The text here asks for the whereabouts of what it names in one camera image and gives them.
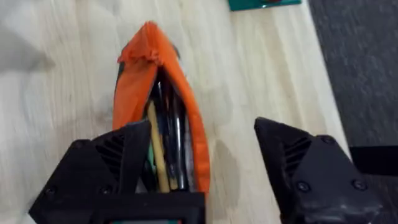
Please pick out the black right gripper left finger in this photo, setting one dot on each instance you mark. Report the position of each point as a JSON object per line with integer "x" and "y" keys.
{"x": 81, "y": 174}

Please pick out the orange soft zip bag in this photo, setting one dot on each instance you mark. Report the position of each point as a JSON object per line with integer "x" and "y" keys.
{"x": 136, "y": 81}

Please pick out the green board with toy blocks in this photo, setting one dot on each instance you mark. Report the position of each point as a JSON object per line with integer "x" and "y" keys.
{"x": 248, "y": 3}

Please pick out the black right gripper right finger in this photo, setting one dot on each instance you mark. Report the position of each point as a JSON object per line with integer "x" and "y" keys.
{"x": 323, "y": 180}

